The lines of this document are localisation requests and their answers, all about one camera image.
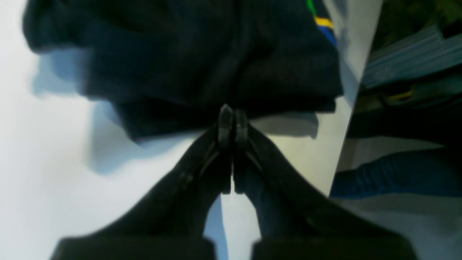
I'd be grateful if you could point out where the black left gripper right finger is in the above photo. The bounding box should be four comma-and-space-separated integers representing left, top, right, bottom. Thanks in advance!
233, 110, 417, 260

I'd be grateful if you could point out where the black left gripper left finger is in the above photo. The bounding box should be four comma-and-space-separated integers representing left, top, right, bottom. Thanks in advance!
51, 105, 233, 260

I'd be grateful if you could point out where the dark grey T-shirt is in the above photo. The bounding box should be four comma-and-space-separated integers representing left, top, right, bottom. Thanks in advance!
22, 0, 343, 140

